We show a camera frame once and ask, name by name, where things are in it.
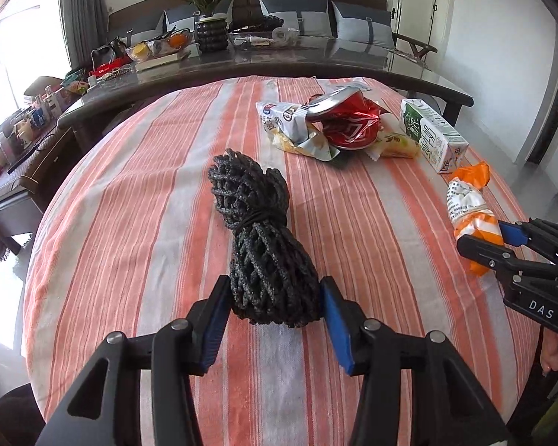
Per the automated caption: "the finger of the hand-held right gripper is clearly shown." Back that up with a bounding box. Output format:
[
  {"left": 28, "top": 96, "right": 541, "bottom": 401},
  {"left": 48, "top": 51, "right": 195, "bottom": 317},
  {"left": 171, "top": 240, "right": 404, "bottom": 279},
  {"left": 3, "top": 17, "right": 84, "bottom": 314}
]
[
  {"left": 456, "top": 235, "right": 558, "bottom": 285},
  {"left": 498, "top": 217, "right": 558, "bottom": 266}
]

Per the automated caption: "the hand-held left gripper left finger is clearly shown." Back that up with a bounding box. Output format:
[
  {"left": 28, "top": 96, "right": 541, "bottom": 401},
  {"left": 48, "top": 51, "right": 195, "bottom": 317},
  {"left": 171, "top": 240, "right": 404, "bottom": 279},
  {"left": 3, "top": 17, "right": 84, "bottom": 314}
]
[{"left": 35, "top": 275, "right": 233, "bottom": 446}]

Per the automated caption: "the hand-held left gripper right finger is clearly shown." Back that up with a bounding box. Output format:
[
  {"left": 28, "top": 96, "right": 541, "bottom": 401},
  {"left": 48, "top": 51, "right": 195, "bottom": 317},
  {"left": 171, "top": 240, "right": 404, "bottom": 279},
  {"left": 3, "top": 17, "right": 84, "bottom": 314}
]
[{"left": 320, "top": 276, "right": 510, "bottom": 446}]

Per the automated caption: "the orange white snack wrapper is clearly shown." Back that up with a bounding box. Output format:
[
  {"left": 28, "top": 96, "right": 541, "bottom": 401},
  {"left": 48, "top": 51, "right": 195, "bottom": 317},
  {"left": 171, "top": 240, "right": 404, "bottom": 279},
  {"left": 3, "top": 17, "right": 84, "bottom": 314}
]
[{"left": 446, "top": 162, "right": 505, "bottom": 276}]

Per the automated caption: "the black mesh net bundle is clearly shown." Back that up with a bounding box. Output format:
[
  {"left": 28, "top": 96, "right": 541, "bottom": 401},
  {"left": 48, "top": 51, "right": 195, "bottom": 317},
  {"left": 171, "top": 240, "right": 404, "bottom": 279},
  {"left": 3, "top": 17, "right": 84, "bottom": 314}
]
[{"left": 208, "top": 149, "right": 324, "bottom": 328}]

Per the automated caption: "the person's right hand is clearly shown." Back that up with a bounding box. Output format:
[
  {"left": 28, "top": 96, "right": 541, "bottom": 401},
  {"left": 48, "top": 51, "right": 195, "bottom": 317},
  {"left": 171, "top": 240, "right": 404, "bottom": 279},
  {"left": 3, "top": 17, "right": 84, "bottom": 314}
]
[{"left": 538, "top": 327, "right": 558, "bottom": 375}]

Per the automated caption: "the green white milk carton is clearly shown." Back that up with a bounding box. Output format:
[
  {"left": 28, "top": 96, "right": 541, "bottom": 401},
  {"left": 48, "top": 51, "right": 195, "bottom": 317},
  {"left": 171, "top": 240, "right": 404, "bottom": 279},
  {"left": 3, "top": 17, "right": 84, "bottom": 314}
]
[{"left": 400, "top": 98, "right": 468, "bottom": 175}]

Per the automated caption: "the orange white striped tablecloth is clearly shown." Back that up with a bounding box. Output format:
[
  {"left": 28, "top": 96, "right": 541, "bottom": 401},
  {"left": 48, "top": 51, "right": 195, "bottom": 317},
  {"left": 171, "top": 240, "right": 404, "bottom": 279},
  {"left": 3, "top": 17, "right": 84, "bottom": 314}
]
[{"left": 21, "top": 75, "right": 547, "bottom": 446}]

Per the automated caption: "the yellow green snack wrapper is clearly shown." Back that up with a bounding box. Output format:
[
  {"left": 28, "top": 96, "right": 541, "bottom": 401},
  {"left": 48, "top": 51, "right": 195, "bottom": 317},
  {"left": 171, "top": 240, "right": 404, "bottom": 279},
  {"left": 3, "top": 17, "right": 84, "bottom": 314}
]
[{"left": 366, "top": 132, "right": 421, "bottom": 159}]

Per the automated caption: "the red crushed can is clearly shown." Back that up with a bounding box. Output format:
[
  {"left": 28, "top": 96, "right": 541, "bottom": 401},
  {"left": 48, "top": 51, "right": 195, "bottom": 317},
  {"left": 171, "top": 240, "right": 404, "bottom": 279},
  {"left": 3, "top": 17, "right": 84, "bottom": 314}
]
[{"left": 307, "top": 87, "right": 392, "bottom": 150}]

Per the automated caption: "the white yellow snack bag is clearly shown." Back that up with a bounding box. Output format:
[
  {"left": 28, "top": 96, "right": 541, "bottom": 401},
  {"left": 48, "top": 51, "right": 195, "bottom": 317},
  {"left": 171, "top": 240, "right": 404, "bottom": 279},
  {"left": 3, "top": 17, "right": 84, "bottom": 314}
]
[{"left": 256, "top": 101, "right": 341, "bottom": 162}]

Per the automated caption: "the dark side cabinet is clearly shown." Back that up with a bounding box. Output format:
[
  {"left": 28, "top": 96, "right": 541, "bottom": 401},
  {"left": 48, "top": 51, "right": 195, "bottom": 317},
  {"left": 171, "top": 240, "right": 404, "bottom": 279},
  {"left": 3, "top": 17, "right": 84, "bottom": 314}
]
[{"left": 0, "top": 123, "right": 77, "bottom": 254}]

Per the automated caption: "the white door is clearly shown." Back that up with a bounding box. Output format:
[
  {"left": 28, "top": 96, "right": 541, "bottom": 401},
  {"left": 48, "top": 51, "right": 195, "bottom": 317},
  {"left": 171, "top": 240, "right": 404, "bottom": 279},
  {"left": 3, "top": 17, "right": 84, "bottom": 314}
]
[{"left": 394, "top": 0, "right": 453, "bottom": 43}]

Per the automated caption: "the grey blue pillow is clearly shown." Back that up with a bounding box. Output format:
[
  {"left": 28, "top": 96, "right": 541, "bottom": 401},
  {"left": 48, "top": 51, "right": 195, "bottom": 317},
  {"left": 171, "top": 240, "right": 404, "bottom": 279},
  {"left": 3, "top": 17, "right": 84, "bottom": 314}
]
[
  {"left": 331, "top": 1, "right": 395, "bottom": 50},
  {"left": 164, "top": 0, "right": 235, "bottom": 34},
  {"left": 257, "top": 0, "right": 331, "bottom": 37}
]

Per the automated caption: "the dark glass dining table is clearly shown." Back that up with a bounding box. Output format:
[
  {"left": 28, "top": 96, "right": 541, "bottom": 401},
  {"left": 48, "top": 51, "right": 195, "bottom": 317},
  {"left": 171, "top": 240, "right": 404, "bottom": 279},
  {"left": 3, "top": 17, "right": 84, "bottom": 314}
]
[{"left": 58, "top": 35, "right": 474, "bottom": 149}]

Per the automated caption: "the pale hardcover book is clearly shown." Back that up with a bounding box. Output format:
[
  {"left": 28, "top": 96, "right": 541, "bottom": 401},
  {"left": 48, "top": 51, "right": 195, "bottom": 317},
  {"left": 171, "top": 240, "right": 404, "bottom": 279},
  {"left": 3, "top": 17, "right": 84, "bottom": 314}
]
[{"left": 135, "top": 51, "right": 191, "bottom": 73}]

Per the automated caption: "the pile of small clutter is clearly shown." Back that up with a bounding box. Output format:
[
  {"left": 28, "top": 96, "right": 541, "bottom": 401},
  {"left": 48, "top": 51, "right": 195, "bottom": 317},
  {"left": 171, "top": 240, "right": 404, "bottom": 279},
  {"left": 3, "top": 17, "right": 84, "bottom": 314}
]
[{"left": 0, "top": 77, "right": 75, "bottom": 170}]

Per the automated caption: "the red flat box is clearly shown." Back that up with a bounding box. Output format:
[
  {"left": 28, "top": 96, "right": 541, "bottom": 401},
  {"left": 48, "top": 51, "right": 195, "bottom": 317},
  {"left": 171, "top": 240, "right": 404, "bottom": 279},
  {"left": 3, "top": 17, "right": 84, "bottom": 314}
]
[{"left": 89, "top": 57, "right": 132, "bottom": 78}]

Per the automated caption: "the clear fruit tray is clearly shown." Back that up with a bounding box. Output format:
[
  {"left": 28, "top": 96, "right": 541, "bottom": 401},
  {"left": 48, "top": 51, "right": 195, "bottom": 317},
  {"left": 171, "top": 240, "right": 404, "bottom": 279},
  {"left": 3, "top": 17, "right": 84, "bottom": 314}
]
[{"left": 125, "top": 29, "right": 192, "bottom": 63}]

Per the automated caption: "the clear plastic tray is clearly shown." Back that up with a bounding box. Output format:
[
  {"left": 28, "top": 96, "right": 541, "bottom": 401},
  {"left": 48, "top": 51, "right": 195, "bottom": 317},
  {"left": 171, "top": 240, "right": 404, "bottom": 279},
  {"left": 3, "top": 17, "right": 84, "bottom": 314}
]
[{"left": 228, "top": 28, "right": 301, "bottom": 50}]

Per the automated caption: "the black ribbed vase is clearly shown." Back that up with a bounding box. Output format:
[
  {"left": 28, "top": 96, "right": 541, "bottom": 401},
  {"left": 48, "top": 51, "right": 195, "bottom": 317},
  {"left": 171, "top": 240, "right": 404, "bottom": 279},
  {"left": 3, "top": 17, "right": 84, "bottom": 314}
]
[{"left": 194, "top": 15, "right": 228, "bottom": 53}]

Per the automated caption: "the black handbag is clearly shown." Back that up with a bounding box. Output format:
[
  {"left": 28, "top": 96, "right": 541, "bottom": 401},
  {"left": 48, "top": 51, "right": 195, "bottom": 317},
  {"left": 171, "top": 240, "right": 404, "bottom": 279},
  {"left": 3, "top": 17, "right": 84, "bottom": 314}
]
[{"left": 92, "top": 37, "right": 128, "bottom": 67}]

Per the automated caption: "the black woven basket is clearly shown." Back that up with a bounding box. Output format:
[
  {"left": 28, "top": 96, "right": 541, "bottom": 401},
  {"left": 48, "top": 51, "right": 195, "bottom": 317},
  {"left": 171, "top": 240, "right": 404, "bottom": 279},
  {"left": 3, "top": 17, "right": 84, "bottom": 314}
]
[{"left": 235, "top": 15, "right": 284, "bottom": 31}]

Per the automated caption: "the dark brown sofa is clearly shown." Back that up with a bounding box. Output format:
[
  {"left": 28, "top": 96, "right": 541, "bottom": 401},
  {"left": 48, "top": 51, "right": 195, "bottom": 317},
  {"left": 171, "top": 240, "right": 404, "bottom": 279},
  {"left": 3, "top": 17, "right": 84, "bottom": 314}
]
[{"left": 107, "top": 0, "right": 439, "bottom": 59}]

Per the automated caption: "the grey curtain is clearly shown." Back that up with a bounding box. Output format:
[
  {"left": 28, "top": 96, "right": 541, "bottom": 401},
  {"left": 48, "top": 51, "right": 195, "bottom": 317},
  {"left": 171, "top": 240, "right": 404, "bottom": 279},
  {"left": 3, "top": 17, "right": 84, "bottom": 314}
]
[{"left": 58, "top": 0, "right": 111, "bottom": 80}]

